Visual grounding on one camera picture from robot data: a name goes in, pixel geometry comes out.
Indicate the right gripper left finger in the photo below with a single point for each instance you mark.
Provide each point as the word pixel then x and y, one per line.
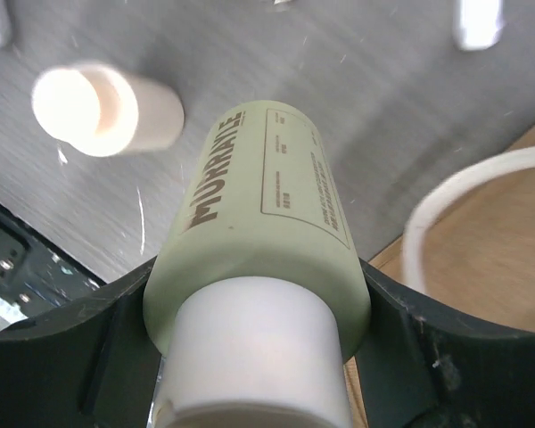
pixel 89 363

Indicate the white garment rack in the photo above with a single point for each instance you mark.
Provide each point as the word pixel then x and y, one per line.
pixel 477 24

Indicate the brown canvas bag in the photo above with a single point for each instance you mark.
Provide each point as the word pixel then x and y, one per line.
pixel 479 258

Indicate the yellow-green bottle cream cap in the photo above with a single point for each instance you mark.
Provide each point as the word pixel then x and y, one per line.
pixel 257 298

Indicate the beige bottle pink cap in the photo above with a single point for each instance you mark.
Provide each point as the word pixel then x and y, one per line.
pixel 102 111

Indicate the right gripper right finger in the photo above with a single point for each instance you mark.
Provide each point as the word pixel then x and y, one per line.
pixel 424 364

